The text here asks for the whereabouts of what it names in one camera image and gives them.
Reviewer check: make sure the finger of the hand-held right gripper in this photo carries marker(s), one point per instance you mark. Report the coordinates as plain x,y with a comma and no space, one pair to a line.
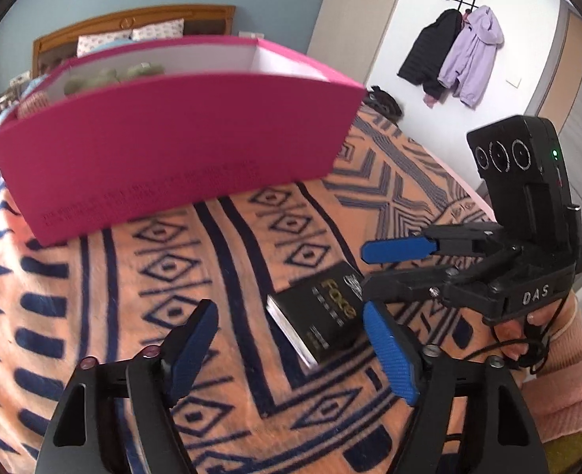
409,284
399,250

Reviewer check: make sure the black hanging jacket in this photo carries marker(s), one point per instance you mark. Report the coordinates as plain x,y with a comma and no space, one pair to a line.
426,54

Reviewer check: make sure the wooden bed headboard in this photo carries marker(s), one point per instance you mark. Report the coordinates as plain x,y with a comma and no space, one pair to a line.
172,12

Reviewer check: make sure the black bag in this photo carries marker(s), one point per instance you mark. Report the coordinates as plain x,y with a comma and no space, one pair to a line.
384,101

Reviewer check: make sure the green frog plush toy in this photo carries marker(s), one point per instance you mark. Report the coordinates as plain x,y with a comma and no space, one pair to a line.
93,79

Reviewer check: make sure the orange navy patterned blanket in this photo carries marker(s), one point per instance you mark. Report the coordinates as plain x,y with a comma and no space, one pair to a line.
123,281

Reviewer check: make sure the beige door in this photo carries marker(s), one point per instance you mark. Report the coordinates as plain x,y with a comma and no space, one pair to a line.
577,84

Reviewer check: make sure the person's right forearm pink sleeve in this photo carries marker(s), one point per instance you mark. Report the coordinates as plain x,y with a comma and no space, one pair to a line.
577,380

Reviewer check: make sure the pink cardboard box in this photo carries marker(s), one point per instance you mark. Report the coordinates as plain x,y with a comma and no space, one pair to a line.
172,148

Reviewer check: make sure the pink plush toy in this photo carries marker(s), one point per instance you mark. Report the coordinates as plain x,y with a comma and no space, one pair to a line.
34,103

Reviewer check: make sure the person's right hand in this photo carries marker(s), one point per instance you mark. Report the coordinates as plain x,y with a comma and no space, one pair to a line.
520,340

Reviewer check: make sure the lilac hanging jacket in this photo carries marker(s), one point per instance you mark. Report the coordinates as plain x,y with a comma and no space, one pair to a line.
473,54

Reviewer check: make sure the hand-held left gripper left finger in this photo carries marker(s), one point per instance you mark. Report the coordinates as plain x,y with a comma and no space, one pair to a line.
194,350

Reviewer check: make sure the white patterned pillow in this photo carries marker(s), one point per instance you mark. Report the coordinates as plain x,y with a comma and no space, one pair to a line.
157,30
100,42

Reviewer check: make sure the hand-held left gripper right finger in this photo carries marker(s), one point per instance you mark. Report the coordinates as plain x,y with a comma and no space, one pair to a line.
392,355

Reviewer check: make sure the small black packet box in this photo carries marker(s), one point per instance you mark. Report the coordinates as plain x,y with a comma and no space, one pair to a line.
320,316

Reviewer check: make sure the bedside clutter of small things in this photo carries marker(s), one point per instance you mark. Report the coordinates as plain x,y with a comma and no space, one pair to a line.
12,91

